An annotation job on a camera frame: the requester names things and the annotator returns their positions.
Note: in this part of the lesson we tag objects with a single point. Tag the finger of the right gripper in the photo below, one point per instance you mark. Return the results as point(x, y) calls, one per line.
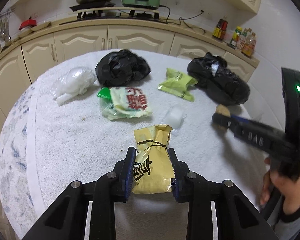
point(242, 120)
point(222, 120)

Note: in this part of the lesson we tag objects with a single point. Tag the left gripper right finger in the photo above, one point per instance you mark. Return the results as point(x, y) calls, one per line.
point(176, 182)

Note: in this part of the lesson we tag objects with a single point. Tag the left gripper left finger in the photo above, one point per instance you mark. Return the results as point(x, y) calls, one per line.
point(128, 174)

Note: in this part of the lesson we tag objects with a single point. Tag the brown bread piece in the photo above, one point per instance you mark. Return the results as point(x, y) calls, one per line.
point(223, 110)

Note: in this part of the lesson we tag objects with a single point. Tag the yellow snack bag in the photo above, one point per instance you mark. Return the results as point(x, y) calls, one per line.
point(153, 170)

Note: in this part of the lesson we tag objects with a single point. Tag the large black trash bag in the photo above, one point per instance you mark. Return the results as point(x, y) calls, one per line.
point(219, 83)

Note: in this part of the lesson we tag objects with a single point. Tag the white green rice bag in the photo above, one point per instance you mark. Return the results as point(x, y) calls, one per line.
point(123, 103)

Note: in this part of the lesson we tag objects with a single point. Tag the grey sleeve forearm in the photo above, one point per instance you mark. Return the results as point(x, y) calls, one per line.
point(284, 226)

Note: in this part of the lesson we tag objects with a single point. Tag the small black trash bag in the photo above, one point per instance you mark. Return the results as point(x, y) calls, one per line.
point(119, 68)

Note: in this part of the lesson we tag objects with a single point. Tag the cream lower kitchen cabinets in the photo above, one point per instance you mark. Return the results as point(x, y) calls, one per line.
point(53, 51)

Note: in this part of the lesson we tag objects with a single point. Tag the red kitchen item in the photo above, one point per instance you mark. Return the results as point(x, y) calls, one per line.
point(28, 23)

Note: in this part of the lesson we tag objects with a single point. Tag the person's right hand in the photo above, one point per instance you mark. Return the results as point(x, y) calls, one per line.
point(288, 188)

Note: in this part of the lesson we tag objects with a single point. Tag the small clear plastic wrap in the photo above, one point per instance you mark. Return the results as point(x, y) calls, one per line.
point(174, 118)

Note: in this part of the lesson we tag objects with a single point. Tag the white terry table cloth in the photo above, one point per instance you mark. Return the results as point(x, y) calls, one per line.
point(74, 141)

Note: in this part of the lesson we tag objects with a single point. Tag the green snack wrapper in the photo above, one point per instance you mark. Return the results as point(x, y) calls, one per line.
point(177, 83)

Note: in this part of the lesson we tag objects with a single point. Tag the orange label oil bottle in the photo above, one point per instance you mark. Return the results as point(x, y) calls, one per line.
point(249, 45)

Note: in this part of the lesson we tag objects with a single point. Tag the green label sauce bottle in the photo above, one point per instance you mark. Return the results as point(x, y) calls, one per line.
point(235, 37)

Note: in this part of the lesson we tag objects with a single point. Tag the dark soy sauce bottle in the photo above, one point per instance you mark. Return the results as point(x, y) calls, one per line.
point(220, 29)

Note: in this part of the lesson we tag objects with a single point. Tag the white crumpled plastic bag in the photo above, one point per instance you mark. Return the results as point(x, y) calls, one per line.
point(75, 82)

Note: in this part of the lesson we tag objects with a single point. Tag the green electric cooker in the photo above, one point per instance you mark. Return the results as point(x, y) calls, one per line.
point(147, 4)

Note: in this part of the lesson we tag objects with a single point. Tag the black gas stove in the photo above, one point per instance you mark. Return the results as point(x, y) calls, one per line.
point(102, 13)

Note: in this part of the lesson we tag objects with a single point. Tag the hanging utensil rack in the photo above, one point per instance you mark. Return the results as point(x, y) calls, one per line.
point(5, 36)

